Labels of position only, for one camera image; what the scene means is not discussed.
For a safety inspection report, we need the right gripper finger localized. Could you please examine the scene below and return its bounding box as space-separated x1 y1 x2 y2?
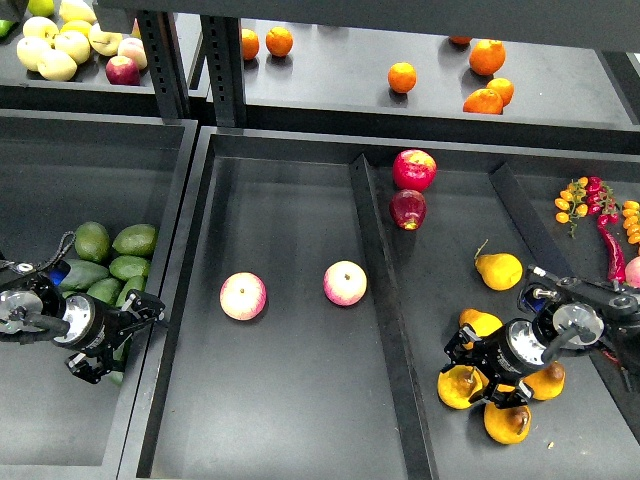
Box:
440 324 484 374
469 381 534 409

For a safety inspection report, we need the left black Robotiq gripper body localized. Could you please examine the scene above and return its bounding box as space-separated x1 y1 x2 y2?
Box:
52 293 133 356

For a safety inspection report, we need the pale peach on shelf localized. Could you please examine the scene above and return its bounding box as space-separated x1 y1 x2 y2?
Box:
117 37 148 70

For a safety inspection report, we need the orange cherry tomato vine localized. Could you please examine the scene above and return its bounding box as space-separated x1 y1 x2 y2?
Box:
622 200 640 245

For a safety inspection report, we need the black shelf post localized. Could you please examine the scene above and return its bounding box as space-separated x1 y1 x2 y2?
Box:
136 10 190 120
200 15 247 128

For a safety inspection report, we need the orange front right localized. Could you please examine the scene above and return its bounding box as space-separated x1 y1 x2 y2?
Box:
463 88 504 114

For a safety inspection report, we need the bright red apple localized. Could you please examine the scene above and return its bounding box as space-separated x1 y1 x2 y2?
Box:
392 149 437 192

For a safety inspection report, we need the pink apple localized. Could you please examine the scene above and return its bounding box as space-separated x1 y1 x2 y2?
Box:
323 260 367 307
219 272 267 321

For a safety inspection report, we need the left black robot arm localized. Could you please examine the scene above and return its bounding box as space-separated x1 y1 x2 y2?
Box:
1 231 165 384

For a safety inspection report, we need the green avocado lower right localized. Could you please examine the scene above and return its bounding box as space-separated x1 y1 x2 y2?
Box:
114 274 147 309

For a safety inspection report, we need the pink peach right edge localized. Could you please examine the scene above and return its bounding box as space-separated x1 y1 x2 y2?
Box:
625 256 640 288

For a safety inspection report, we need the yellow cherry tomato vine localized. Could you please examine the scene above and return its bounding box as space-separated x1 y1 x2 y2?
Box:
554 177 589 238

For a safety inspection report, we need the red apple on shelf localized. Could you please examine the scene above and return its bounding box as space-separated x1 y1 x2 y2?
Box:
106 55 140 86

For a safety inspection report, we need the pink apple centre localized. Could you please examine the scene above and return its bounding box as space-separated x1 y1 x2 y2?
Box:
323 260 367 307

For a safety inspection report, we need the orange right small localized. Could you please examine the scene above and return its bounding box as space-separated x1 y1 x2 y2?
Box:
486 77 515 107

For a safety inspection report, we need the black centre tray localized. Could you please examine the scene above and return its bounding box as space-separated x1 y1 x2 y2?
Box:
119 128 639 479

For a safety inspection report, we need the red chili pepper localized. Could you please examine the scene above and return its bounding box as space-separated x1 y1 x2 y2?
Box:
597 224 626 283

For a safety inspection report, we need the yellow pear right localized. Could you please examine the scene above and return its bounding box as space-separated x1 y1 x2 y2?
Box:
523 361 566 401

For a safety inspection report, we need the black upper shelf tray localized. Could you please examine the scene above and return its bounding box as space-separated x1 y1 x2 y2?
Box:
243 23 639 154

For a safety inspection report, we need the red cherry tomato vine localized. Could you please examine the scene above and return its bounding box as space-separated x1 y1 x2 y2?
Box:
585 176 620 225

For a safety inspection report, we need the yellow apple front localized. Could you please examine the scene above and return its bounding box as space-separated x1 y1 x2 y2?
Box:
36 49 77 82

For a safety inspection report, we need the black upper left tray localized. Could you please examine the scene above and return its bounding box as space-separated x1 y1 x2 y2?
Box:
0 9 204 119

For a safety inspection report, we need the dark red apple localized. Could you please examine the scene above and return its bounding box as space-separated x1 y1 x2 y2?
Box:
389 189 427 231

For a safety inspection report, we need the yellow pear bottom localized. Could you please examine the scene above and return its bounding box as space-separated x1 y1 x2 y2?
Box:
483 403 532 445

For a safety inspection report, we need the yellow pear with stem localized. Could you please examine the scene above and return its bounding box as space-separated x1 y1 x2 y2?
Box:
437 365 488 410

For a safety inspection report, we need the green avocado middle right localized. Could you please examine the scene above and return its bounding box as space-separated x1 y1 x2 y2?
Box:
109 255 151 281

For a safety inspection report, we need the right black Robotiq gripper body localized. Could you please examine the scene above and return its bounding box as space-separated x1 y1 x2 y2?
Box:
477 318 546 395

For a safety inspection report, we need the pink apple left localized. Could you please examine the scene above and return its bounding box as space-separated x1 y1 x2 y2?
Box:
219 272 267 321

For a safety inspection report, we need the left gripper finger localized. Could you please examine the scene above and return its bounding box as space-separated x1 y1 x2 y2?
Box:
114 289 166 336
65 349 118 384

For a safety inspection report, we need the green avocado top left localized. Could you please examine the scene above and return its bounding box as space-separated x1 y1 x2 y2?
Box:
74 221 111 264

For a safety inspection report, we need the yellow pear middle left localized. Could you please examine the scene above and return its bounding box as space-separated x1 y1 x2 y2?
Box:
458 308 503 338

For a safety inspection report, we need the yellow pear upper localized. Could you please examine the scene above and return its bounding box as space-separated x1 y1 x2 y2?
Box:
474 240 524 291

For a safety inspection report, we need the green avocado lower centre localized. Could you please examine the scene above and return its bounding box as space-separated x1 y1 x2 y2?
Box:
87 277 123 306

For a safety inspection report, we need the black shelf post left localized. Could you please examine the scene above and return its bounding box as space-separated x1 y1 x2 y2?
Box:
136 10 190 120

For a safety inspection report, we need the black shelf post right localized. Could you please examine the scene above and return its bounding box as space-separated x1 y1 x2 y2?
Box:
200 15 247 128

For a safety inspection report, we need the black tray divider left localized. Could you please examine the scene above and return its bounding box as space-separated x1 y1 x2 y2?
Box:
349 154 439 479

